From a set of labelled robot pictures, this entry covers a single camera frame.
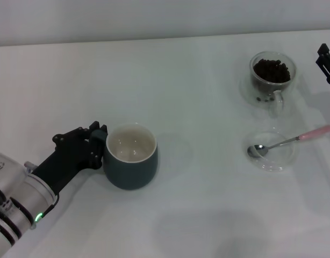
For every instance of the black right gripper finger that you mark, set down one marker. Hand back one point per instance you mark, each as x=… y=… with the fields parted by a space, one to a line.
x=327 y=64

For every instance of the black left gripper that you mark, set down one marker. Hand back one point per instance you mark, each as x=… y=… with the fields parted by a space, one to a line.
x=63 y=166

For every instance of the dark teal ceramic mug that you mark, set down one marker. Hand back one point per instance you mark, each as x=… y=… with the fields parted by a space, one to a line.
x=132 y=174

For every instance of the dark coffee beans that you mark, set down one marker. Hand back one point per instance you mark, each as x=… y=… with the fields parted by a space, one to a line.
x=272 y=71

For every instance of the clear glass saucer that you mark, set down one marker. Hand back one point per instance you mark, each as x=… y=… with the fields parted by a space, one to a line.
x=244 y=88

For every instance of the small clear glass dish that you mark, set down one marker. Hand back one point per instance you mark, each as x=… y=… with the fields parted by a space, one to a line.
x=283 y=158

